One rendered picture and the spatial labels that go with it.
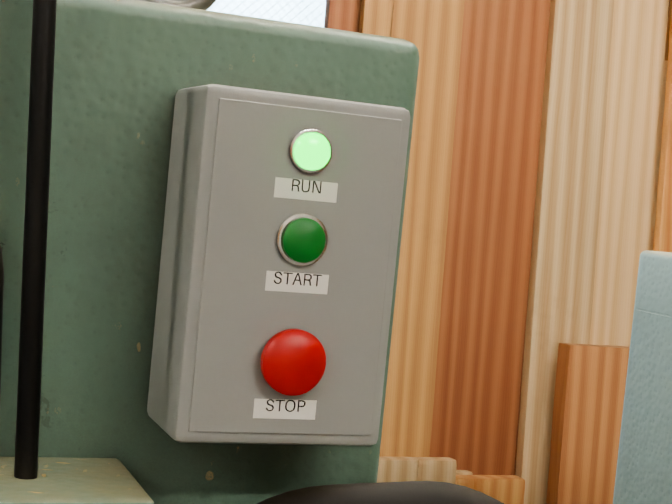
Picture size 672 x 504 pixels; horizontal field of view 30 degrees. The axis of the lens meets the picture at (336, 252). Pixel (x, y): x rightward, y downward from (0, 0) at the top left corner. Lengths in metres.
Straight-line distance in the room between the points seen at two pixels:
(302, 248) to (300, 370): 0.05
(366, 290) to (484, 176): 1.54
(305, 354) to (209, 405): 0.05
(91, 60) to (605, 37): 1.69
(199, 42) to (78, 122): 0.07
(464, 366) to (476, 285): 0.14
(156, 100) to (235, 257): 0.10
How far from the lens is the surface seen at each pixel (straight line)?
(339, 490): 0.62
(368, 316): 0.58
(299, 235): 0.56
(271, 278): 0.56
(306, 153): 0.56
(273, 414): 0.57
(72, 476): 0.58
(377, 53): 0.65
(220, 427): 0.57
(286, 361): 0.56
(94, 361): 0.61
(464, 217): 2.10
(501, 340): 2.14
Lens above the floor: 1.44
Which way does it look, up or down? 3 degrees down
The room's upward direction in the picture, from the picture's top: 6 degrees clockwise
